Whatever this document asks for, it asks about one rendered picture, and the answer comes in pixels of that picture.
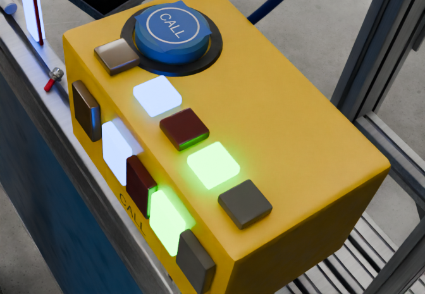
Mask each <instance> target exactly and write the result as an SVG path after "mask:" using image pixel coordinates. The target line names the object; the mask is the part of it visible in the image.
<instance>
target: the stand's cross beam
mask: <svg viewBox="0 0 425 294"><path fill-rule="evenodd" d="M353 125H354V126H355V127H356V128H357V129H358V130H359V131H360V132H361V133H362V134H363V135H364V136H365V137H366V138H367V139H368V140H369V141H370V142H371V143H372V144H373V145H374V146H375V147H376V148H377V149H378V150H379V151H380V152H381V153H382V154H383V155H384V156H385V157H386V158H387V159H388V160H389V162H390V164H391V169H390V171H389V173H388V174H389V175H390V176H391V177H392V178H393V179H394V180H395V181H396V182H397V183H398V184H399V185H400V186H401V187H402V188H403V189H404V190H405V191H406V192H407V193H408V194H409V196H410V197H411V198H412V199H413V200H414V201H415V202H416V203H417V204H418V205H419V206H420V207H421V208H422V209H423V210H424V211H425V161H423V160H422V159H421V158H420V157H419V156H418V155H417V154H416V153H415V152H414V151H413V150H412V149H411V148H410V147H409V146H408V145H407V144H406V143H405V142H404V141H403V140H402V139H401V138H400V137H399V136H398V135H397V134H396V133H395V132H394V131H393V130H391V129H390V128H389V127H388V126H387V125H386V124H385V123H384V122H383V121H382V120H381V119H380V118H379V117H378V116H377V115H376V114H374V113H373V112H372V111H370V112H368V113H367V114H365V115H363V116H361V117H360V118H357V119H356V120H355V121H354V123H353Z"/></svg>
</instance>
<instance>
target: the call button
mask: <svg viewBox="0 0 425 294"><path fill-rule="evenodd" d="M134 17H135V18H136V20H137V21H136V23H135V43H136V45H137V47H138V49H139V51H140V52H141V53H142V54H143V55H144V56H145V57H147V58H149V59H151V60H153V61H155V62H158V63H162V64H169V65H181V64H189V63H192V62H194V61H197V60H198V59H199V58H201V57H202V56H203V55H204V54H205V52H206V51H207V47H208V45H209V37H210V34H211V33H212V32H211V31H210V27H209V24H208V22H207V20H206V19H205V18H204V17H203V16H202V15H201V14H200V13H199V12H198V11H196V10H194V9H192V8H190V7H188V6H187V5H186V4H185V3H184V2H183V1H182V0H180V1H177V2H175V3H164V4H158V5H155V6H152V7H150V8H148V9H146V10H145V11H143V12H142V13H141V14H140V15H138V16H134Z"/></svg>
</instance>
